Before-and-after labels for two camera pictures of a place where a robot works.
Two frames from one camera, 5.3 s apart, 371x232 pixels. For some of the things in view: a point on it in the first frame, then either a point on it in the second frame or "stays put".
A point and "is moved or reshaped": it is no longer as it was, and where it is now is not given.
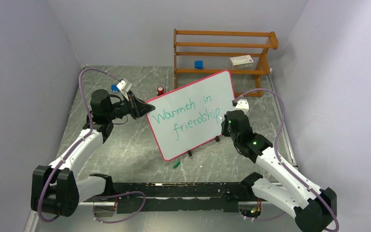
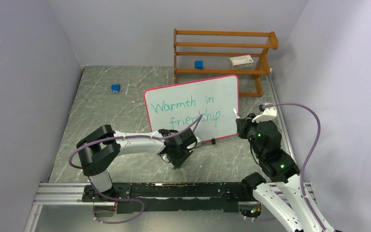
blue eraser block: (114, 88) stays put
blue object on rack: (198, 64) stays put
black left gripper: (138, 108) to (178, 163)
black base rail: (185, 196) stays put
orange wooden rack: (213, 52) stays put
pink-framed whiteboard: (192, 114) is moved or reshaped
